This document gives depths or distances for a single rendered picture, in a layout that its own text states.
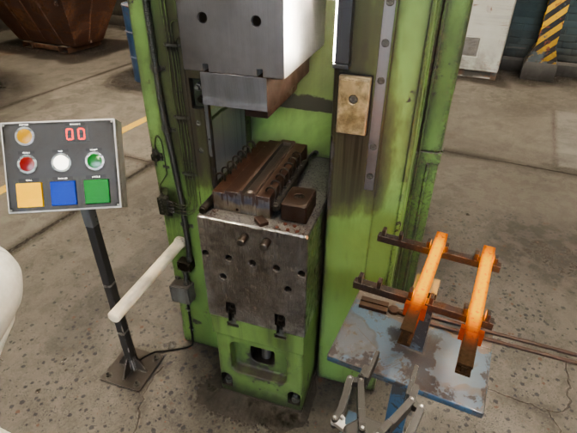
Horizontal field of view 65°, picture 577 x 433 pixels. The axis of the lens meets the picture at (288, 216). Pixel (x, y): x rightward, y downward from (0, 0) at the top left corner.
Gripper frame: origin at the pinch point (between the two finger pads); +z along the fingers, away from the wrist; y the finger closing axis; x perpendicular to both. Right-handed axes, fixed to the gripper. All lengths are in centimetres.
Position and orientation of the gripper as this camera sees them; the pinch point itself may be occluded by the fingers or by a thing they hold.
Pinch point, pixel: (391, 373)
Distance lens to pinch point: 91.6
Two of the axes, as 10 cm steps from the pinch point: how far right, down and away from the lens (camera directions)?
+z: 4.5, -4.9, 7.5
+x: 0.0, -8.3, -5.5
